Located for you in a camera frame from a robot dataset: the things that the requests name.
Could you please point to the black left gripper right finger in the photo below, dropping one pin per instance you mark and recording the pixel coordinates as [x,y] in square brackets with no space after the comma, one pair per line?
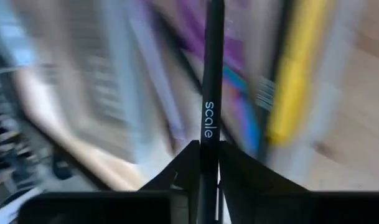
[248,174]

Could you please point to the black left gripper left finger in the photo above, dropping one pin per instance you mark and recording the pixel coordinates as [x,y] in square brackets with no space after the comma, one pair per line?
[183,174]

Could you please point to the clear plastic supply box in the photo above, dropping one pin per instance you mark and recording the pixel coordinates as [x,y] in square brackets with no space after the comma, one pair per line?
[189,105]

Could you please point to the black pen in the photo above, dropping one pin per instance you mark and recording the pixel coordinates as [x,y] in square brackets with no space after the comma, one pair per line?
[211,77]

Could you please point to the yellow highlighter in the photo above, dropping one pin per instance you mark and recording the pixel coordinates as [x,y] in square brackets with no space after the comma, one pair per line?
[295,77]

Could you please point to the clear plastic box lid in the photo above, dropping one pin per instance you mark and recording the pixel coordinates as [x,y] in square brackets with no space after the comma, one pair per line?
[99,77]

